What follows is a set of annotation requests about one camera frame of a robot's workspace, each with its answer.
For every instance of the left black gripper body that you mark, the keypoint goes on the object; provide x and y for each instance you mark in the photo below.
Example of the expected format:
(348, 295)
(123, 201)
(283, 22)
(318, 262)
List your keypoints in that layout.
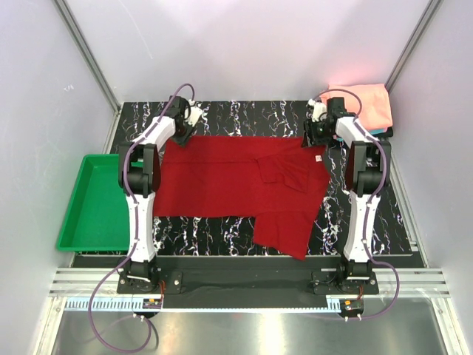
(186, 129)

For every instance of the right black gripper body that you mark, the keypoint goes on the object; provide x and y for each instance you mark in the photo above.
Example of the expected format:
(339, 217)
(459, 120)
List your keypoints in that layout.
(318, 135)

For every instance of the red t shirt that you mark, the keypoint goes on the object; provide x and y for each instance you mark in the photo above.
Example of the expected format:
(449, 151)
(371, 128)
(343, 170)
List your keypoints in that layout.
(277, 181)

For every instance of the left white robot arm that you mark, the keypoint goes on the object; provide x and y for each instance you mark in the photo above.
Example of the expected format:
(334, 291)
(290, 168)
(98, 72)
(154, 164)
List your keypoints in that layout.
(140, 178)

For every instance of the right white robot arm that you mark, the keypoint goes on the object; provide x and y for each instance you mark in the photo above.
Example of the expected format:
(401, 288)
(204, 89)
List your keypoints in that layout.
(366, 175)

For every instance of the folded teal t shirt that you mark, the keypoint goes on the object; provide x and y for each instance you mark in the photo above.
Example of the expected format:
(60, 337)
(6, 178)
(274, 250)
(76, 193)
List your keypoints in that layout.
(378, 131)

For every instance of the green plastic tray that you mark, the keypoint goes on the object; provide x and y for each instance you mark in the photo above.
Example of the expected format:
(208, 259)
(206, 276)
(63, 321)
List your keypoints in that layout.
(97, 217)

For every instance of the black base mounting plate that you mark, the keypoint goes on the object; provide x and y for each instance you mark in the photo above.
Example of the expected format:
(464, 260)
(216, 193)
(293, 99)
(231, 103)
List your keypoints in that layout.
(268, 293)

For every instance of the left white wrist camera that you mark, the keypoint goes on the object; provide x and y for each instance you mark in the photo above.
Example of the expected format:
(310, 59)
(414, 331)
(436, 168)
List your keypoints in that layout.
(193, 113)

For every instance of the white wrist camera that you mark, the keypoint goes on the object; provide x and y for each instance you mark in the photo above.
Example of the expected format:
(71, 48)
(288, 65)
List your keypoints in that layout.
(193, 113)
(319, 109)

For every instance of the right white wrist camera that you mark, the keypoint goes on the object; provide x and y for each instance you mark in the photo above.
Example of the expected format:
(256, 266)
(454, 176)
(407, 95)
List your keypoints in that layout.
(319, 109)

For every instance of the left aluminium frame post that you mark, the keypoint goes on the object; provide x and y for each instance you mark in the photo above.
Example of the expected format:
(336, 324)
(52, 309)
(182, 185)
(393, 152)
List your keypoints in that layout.
(79, 38)

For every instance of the aluminium frame post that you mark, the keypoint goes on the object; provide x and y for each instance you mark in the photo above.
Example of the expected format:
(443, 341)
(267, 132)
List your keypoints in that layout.
(79, 38)
(426, 18)

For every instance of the white slotted cable duct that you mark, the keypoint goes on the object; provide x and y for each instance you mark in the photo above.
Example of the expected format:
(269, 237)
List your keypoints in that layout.
(321, 305)

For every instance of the right aluminium frame post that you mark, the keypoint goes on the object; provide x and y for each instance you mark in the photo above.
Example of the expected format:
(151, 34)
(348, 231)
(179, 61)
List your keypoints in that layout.
(426, 18)

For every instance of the aluminium rail profile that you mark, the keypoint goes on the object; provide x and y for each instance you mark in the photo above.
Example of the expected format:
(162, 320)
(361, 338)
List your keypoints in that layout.
(414, 282)

